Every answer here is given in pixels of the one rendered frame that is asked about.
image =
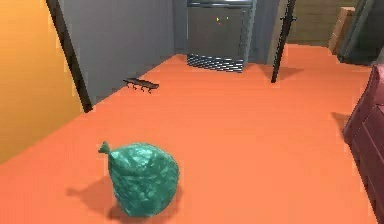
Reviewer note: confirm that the black skateboard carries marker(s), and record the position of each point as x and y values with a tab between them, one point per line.
141	84

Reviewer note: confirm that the tan cardboard box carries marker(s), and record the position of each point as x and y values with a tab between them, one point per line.
340	30

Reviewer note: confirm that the black room door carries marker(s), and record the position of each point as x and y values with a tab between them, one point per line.
283	40

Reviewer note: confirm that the black door frame post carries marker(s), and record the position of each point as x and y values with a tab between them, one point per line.
70	56

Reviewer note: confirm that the green tied garbage bag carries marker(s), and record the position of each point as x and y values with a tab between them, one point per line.
143	180

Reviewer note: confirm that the dark red chest of drawers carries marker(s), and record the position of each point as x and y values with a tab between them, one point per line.
368	133

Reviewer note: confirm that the dark green leaning panel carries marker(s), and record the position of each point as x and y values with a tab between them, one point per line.
361	33

